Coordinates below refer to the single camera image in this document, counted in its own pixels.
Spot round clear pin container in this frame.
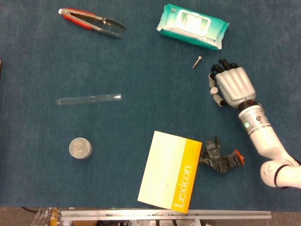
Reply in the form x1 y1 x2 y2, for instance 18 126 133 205
69 137 93 161

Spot green wet wipes pack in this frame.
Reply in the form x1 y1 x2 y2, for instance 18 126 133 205
156 3 230 50

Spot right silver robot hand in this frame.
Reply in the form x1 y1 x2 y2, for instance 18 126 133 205
208 58 256 109

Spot clear glass test tube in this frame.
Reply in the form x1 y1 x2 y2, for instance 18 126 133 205
56 93 122 106

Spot red-handled metal tongs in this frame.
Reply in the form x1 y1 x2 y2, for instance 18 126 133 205
58 8 127 40

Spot crumpled clear plastic wrap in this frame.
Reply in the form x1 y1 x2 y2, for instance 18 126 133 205
34 207 63 226

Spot white yellow Lexicon book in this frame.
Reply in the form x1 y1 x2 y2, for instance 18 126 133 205
137 130 203 214

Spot teal felt table cover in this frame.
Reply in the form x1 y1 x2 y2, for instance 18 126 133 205
0 0 301 211

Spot grey knit work glove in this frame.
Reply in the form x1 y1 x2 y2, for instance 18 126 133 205
198 135 245 175

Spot aluminium profile rail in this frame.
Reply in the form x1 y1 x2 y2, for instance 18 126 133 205
60 208 272 222

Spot small metal bolt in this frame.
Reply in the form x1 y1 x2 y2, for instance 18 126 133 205
192 55 203 69

